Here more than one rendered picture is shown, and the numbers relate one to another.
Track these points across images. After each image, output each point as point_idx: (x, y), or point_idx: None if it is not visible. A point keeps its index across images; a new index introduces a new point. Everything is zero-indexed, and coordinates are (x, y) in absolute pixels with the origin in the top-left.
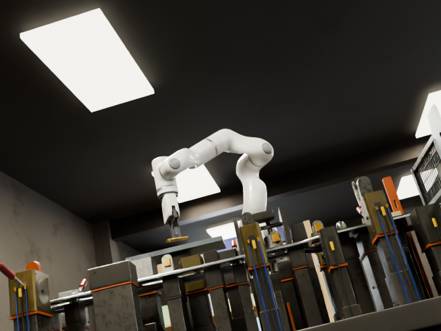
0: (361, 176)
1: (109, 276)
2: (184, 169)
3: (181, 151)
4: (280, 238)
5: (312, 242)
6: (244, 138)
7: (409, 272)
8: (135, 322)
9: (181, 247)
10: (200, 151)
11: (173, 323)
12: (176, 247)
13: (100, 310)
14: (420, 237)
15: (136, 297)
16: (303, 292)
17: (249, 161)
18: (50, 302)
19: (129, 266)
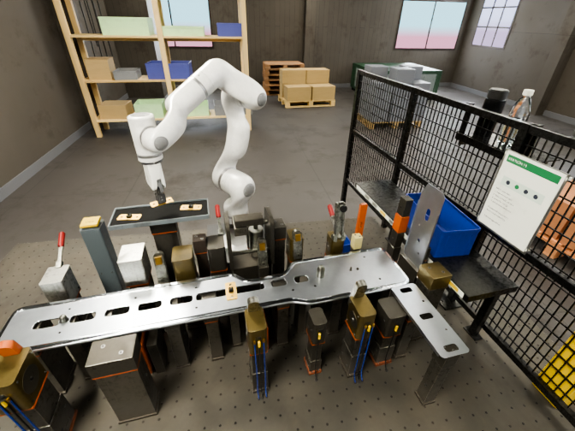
0: (362, 286)
1: (112, 369)
2: (172, 144)
3: (168, 122)
4: (265, 246)
5: (297, 285)
6: (239, 79)
7: (364, 357)
8: (144, 389)
9: (168, 221)
10: (189, 103)
11: (173, 343)
12: (163, 221)
13: (107, 387)
14: (379, 322)
15: (141, 362)
16: (280, 321)
17: (239, 103)
18: (40, 351)
19: (133, 360)
